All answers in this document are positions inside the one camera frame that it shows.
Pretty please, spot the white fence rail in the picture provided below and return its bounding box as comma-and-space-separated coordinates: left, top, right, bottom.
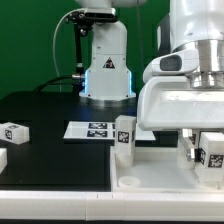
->
0, 191, 224, 222
0, 148, 7, 174

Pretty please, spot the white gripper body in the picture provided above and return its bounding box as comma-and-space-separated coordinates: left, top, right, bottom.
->
137, 76, 224, 131

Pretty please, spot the white front fence rail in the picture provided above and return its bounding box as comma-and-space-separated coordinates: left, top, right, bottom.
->
0, 191, 224, 222

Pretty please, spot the white cable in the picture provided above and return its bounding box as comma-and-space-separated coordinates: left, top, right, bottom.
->
52, 8, 84, 93

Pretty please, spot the white left fence rail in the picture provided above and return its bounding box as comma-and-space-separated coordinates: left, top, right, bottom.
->
0, 148, 7, 174

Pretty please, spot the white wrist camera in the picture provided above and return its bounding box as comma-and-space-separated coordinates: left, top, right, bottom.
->
143, 49, 199, 83

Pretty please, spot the black cable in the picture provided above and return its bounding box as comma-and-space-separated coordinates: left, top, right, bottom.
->
32, 75, 84, 93

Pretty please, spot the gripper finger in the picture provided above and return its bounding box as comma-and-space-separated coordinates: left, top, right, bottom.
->
179, 129, 199, 162

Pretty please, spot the white square tabletop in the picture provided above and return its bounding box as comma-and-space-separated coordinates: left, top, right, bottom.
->
110, 147, 224, 194

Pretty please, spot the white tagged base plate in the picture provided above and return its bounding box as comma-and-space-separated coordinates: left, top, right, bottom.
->
63, 120, 157, 142

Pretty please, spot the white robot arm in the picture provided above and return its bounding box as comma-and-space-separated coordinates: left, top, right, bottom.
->
76, 0, 224, 160

